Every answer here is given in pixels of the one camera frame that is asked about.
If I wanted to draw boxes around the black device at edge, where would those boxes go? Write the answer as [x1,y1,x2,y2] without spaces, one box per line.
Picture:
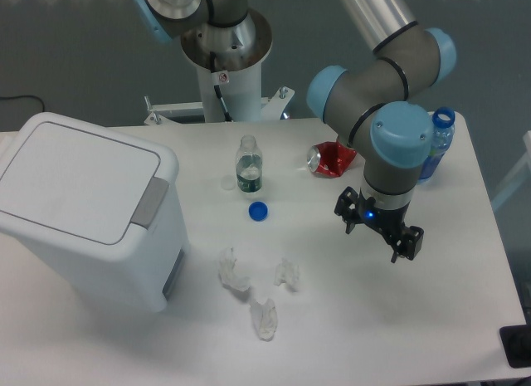
[499,325,530,369]

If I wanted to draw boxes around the white bottle cap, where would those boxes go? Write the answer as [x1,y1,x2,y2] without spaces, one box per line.
[220,175,236,191]

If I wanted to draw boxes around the blue bottle cap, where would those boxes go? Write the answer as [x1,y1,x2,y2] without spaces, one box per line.
[248,201,269,222]

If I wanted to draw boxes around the black floor cable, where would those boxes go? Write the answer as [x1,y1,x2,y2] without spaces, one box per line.
[0,95,46,113]

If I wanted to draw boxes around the white frame at right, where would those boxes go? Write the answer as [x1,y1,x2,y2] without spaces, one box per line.
[490,130,530,213]

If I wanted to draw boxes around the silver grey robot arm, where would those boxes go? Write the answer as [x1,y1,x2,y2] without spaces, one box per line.
[134,0,456,259]

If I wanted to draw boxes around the clear plastic bottle green label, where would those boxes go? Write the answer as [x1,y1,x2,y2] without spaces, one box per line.
[235,134,262,193]

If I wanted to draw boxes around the crumpled white tissue right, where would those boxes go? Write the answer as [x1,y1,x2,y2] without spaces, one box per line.
[274,258,300,291]

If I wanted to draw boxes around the white trash can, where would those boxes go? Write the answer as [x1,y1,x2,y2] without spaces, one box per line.
[1,112,189,312]

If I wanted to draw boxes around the crushed red soda can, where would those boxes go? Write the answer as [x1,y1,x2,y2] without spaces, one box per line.
[306,140,357,178]

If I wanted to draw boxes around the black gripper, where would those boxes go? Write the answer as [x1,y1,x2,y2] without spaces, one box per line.
[334,187,424,263]

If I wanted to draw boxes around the crumpled white tissue left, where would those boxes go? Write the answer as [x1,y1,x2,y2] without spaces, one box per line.
[218,247,251,292]

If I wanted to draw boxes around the crumpled white tissue bottom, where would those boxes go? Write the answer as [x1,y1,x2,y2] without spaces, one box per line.
[250,298,278,341]

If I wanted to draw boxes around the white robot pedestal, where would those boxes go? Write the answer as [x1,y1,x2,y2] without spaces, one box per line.
[144,9,295,124]

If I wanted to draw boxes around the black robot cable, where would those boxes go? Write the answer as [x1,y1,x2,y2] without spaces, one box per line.
[208,51,233,122]

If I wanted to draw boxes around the crumpled white tissue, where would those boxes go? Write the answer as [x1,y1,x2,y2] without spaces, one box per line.
[274,258,300,291]
[250,298,278,341]
[218,247,251,292]

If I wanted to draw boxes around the blue plastic bottle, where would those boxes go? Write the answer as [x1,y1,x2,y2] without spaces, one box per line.
[417,106,455,183]

